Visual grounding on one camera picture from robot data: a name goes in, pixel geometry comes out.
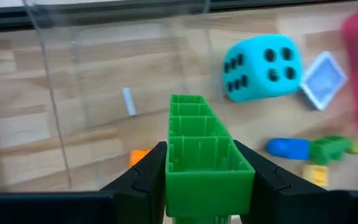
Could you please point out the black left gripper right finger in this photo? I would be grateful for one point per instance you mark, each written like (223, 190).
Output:
(284, 199)

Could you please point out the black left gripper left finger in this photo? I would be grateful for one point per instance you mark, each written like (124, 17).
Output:
(141, 193)

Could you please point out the orange toy block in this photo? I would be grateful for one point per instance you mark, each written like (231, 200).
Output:
(137, 157)

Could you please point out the green two-stud toy brick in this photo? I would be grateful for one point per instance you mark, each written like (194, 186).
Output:
(328, 151)

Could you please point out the long green toy brick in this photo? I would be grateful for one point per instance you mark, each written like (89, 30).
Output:
(207, 186)

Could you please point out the yellow square toy block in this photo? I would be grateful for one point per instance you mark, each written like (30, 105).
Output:
(315, 175)

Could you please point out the blue two-stud toy brick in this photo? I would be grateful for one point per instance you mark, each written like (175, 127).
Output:
(287, 149)

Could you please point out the teal foam die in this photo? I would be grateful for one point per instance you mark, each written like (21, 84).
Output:
(253, 84)

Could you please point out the clear plastic bin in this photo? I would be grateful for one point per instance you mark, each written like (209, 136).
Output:
(104, 77)

